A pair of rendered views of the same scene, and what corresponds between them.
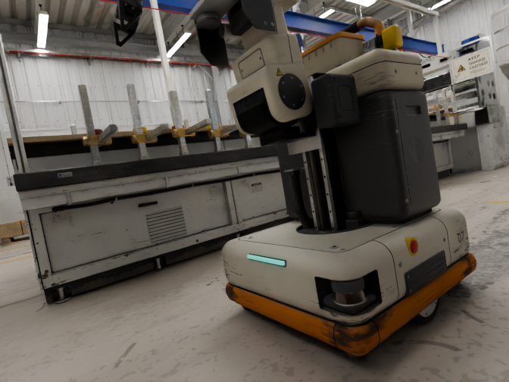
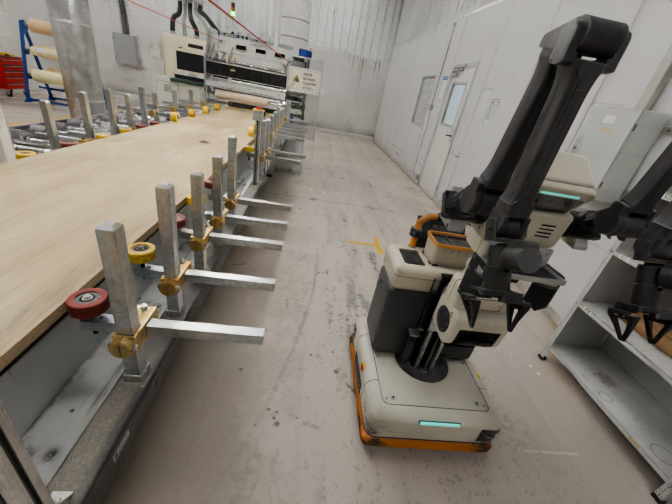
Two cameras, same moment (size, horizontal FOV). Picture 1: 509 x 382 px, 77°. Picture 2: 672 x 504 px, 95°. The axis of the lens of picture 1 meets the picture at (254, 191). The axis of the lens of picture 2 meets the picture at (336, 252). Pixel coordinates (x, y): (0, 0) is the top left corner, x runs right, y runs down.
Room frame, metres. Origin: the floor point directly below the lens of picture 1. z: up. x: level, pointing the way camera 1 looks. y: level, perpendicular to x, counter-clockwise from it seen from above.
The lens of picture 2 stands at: (1.07, 1.05, 1.44)
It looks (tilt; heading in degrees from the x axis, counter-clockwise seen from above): 28 degrees down; 297
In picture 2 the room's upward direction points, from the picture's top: 11 degrees clockwise
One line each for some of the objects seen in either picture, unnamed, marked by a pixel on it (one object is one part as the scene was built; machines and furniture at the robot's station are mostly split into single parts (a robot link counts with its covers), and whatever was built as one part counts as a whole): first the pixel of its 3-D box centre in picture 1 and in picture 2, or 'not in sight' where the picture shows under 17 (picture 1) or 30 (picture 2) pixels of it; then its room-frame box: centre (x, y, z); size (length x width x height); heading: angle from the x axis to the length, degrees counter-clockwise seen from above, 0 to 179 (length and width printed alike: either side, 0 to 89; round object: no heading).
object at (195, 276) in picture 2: (152, 135); (207, 278); (1.79, 0.51, 0.82); 0.43 x 0.03 x 0.04; 36
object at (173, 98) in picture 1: (179, 128); (199, 234); (1.99, 0.39, 0.87); 0.04 x 0.04 x 0.48; 36
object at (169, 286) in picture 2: (144, 138); (175, 277); (1.86, 0.58, 0.82); 0.14 x 0.06 x 0.05; 126
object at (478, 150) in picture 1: (434, 114); (258, 106); (5.14, -3.06, 0.95); 1.65 x 0.70 x 1.90; 36
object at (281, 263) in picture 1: (340, 257); (414, 375); (1.14, -0.27, 0.16); 0.67 x 0.64 x 0.25; 125
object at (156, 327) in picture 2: (104, 137); (177, 329); (1.65, 0.71, 0.83); 0.43 x 0.03 x 0.04; 36
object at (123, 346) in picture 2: (97, 140); (135, 330); (1.71, 0.78, 0.83); 0.14 x 0.06 x 0.05; 126
